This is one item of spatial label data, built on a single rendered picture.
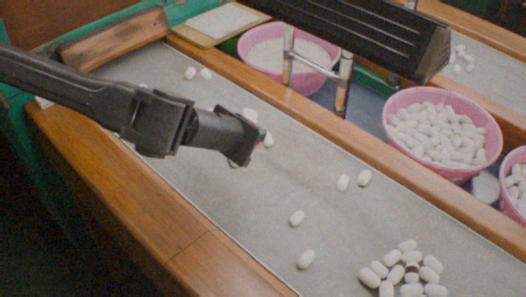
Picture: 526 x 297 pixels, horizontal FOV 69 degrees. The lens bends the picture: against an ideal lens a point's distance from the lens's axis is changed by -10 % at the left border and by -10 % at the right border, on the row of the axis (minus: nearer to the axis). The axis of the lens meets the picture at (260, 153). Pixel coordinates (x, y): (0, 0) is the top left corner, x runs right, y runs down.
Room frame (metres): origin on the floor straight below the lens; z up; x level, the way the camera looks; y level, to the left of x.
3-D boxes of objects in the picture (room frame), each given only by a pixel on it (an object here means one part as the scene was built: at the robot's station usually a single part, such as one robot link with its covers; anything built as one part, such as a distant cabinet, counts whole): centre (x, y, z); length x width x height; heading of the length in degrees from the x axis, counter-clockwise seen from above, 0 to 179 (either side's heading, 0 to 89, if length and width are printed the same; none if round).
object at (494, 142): (0.66, -0.39, 0.72); 0.27 x 0.27 x 0.10
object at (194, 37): (1.12, 0.08, 0.77); 0.33 x 0.15 x 0.01; 135
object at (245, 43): (0.97, -0.07, 0.72); 0.27 x 0.27 x 0.10
